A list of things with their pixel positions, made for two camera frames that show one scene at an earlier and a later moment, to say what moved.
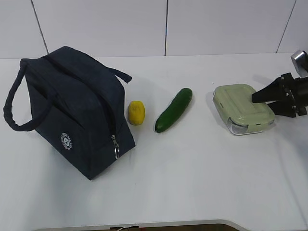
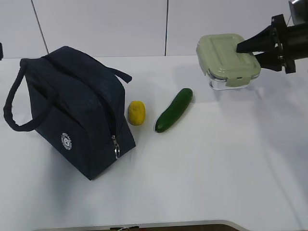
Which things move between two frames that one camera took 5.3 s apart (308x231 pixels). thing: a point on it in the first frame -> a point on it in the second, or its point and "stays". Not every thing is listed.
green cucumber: (174, 110) stays
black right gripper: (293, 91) -> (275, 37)
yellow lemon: (136, 112) stays
